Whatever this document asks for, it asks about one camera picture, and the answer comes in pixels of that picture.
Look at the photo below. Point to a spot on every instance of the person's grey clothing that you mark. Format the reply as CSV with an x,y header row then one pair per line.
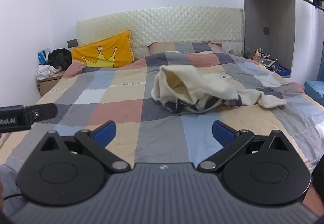
x,y
10,183

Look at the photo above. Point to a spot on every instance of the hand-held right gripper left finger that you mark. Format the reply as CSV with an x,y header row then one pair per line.
x,y
106,133

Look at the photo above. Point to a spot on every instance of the cream sweater with dark stripes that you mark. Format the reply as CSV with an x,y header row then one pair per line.
x,y
217,87

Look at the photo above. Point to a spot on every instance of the cluster of cosmetic bottles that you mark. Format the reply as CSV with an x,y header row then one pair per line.
x,y
257,55

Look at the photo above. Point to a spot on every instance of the dark wall socket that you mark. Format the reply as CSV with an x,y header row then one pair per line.
x,y
72,43

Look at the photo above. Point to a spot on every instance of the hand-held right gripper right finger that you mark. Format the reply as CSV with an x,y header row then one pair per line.
x,y
222,133

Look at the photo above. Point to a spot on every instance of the blue textured box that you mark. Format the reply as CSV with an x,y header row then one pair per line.
x,y
313,91

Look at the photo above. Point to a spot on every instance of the person's right forearm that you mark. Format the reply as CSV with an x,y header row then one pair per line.
x,y
315,196

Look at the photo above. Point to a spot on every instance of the small white framed screen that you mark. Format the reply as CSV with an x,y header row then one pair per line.
x,y
268,62

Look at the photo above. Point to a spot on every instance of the blue tray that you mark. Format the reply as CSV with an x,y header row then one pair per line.
x,y
282,70

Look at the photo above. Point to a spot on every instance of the cream quilted headboard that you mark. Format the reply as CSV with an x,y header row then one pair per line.
x,y
177,26

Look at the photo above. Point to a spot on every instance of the grey built-in cabinet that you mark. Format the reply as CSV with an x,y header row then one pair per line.
x,y
268,6

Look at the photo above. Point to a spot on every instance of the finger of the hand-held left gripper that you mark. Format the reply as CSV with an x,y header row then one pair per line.
x,y
45,112

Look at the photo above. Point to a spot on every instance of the checked pillow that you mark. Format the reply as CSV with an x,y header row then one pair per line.
x,y
177,47

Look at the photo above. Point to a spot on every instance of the checked patchwork quilt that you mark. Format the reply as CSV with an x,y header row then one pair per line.
x,y
121,102

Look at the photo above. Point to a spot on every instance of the dark wall switch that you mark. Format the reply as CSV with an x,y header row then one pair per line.
x,y
266,30

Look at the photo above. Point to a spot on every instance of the wooden nightstand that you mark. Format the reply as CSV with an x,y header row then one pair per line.
x,y
48,84

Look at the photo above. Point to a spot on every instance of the black cloth bundle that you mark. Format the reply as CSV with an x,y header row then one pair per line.
x,y
60,58

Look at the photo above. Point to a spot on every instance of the yellow crown pillow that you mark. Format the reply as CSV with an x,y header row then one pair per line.
x,y
86,55

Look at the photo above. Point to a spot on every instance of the white crumpled cloth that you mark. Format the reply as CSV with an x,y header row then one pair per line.
x,y
46,70

